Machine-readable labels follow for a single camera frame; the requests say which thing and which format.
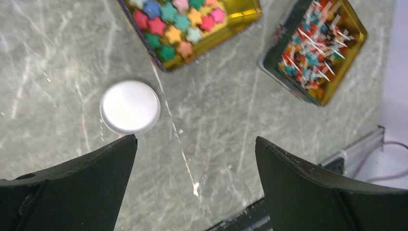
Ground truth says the white jar lid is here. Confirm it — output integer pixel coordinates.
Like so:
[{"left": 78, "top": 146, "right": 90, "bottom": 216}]
[{"left": 99, "top": 80, "right": 161, "bottom": 135}]

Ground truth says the clear plastic jar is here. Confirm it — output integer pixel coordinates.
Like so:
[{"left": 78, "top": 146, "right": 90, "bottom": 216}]
[{"left": 193, "top": 158, "right": 253, "bottom": 223}]

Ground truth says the aluminium frame rail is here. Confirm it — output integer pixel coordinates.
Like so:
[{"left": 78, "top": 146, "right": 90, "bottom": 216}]
[{"left": 319, "top": 126, "right": 385, "bottom": 170}]

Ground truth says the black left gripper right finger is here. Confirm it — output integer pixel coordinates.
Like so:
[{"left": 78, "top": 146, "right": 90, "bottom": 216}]
[{"left": 255, "top": 137, "right": 408, "bottom": 231}]

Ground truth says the gold tin of lollipops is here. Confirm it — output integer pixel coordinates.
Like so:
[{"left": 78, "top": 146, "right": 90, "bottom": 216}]
[{"left": 258, "top": 0, "right": 367, "bottom": 107}]

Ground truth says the gold tin of star candies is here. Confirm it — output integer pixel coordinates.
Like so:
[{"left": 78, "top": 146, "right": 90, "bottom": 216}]
[{"left": 117, "top": 0, "right": 262, "bottom": 73}]

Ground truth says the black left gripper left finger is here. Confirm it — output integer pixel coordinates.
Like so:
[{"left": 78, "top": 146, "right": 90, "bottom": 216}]
[{"left": 0, "top": 135, "right": 138, "bottom": 231}]

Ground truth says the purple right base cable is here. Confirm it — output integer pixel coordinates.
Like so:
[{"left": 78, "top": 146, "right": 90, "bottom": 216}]
[{"left": 350, "top": 140, "right": 408, "bottom": 184}]

